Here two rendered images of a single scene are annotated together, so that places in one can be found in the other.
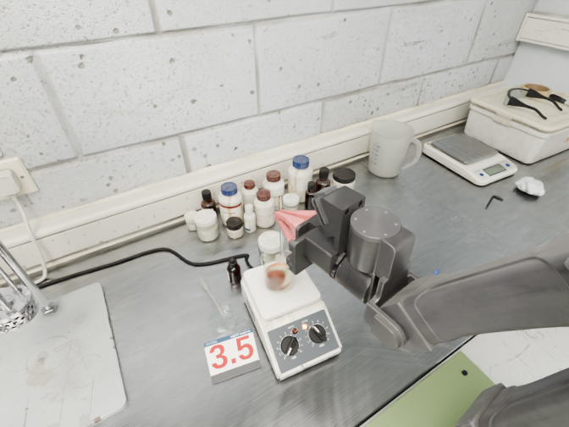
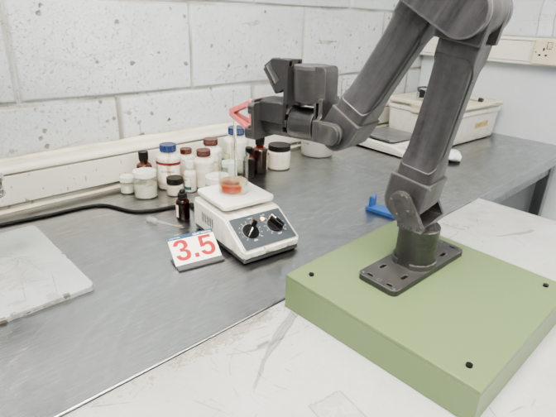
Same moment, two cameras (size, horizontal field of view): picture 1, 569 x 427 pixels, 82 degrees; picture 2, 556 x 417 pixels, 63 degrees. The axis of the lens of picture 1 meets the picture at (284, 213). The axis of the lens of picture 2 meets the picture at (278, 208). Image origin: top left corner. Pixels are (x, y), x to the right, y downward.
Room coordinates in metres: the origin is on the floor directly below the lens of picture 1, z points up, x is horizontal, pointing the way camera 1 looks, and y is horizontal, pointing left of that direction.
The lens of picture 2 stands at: (-0.48, 0.12, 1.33)
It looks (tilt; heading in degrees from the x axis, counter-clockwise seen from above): 23 degrees down; 347
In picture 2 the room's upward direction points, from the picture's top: 2 degrees clockwise
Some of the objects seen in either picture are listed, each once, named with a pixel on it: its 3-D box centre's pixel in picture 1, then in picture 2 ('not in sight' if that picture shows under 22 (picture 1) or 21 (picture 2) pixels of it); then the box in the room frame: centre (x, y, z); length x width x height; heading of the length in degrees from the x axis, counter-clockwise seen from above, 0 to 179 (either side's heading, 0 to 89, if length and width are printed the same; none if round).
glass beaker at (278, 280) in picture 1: (279, 269); (234, 174); (0.40, 0.01, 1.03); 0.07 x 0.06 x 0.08; 39
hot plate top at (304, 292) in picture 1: (280, 285); (235, 194); (0.39, 0.01, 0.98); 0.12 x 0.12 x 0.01; 24
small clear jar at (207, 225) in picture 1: (207, 225); (145, 183); (0.62, 0.20, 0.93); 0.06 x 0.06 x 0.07
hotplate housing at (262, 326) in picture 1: (286, 308); (242, 218); (0.37, 0.00, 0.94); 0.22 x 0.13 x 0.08; 24
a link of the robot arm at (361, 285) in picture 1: (362, 272); (307, 120); (0.28, -0.10, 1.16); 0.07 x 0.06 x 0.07; 41
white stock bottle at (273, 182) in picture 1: (273, 190); (210, 157); (0.75, 0.03, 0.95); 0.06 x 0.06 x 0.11
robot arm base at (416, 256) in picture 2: not in sight; (416, 243); (0.10, -0.25, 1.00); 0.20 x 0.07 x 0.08; 119
